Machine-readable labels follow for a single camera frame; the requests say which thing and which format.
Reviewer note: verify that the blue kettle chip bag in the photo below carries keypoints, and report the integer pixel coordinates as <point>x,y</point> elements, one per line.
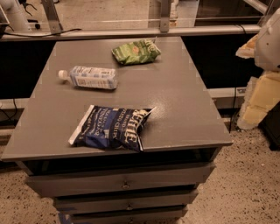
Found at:
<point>111,128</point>

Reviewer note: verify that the clear blue-label plastic bottle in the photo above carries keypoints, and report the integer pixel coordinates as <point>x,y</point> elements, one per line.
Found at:
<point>90,77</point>

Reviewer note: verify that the grey drawer cabinet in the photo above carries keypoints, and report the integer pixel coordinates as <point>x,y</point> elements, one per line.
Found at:
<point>181,138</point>

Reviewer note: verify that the grey metal rail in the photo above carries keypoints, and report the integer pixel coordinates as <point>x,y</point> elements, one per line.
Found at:
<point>77,34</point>

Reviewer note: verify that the metal upright bracket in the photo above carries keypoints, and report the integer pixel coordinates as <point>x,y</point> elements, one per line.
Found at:
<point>165,15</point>

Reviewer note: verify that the white pipe background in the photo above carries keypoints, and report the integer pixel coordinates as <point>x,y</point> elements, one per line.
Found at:
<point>18,20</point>

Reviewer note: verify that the metal diagonal strut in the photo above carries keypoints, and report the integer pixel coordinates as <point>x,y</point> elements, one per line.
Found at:
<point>52,16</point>

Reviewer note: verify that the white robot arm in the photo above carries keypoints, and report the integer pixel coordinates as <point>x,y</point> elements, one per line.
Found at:
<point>267,50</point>

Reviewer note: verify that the green chip bag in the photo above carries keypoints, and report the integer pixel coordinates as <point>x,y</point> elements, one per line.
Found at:
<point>136,52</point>

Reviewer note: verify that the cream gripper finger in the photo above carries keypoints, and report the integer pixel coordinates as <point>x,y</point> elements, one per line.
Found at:
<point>261,96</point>
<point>247,50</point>

